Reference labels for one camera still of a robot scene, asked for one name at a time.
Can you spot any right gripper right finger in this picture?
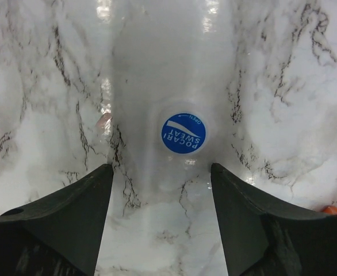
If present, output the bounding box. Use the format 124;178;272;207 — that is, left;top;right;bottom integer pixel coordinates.
210;163;337;275

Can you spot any orange razor box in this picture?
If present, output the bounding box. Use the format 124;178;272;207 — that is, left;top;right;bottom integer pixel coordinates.
322;206;337;215

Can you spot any blue white bottle cap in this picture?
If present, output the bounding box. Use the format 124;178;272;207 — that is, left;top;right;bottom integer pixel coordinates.
156;99;213;156

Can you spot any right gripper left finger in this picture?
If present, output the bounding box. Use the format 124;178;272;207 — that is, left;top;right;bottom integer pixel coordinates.
0;164;113;275

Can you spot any clear crushed plastic bottle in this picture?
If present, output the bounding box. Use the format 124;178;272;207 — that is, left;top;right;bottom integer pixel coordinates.
111;1;236;197

